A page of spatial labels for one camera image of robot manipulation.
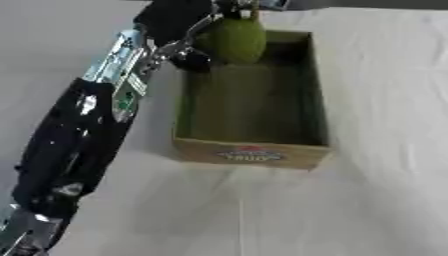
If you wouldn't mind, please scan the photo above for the tan cardboard box green inside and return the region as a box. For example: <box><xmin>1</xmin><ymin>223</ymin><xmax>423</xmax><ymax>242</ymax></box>
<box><xmin>171</xmin><ymin>29</ymin><xmax>335</xmax><ymax>170</ymax></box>

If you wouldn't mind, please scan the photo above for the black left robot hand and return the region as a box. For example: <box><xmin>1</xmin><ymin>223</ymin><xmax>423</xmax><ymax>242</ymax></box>
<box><xmin>131</xmin><ymin>0</ymin><xmax>266</xmax><ymax>74</ymax></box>

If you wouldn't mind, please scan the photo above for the green toy fruit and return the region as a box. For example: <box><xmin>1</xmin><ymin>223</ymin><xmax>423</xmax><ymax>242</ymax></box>
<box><xmin>194</xmin><ymin>17</ymin><xmax>270</xmax><ymax>66</ymax></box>

